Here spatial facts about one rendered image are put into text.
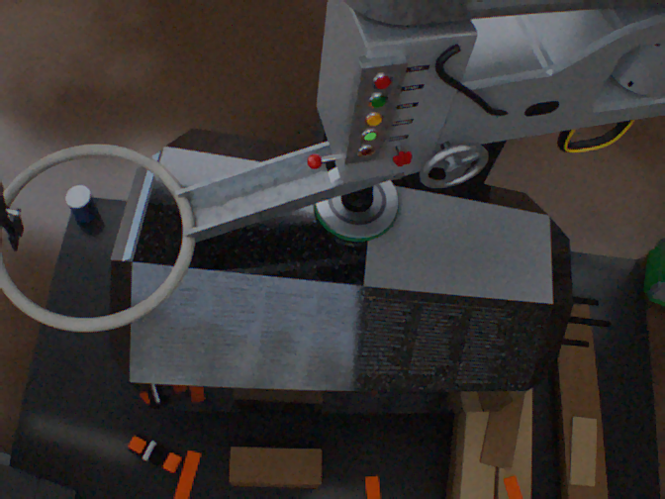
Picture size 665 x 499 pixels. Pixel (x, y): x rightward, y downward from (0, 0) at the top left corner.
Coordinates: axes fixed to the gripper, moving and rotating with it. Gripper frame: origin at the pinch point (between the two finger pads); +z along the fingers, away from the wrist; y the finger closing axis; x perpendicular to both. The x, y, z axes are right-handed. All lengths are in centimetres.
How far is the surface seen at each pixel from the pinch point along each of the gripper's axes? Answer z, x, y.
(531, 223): -10, 13, 135
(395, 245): -5, 5, 97
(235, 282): 2, -5, 58
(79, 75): 91, 133, -17
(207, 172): 0, 25, 49
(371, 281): -4, -5, 91
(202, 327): 12, -14, 51
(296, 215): -2, 13, 72
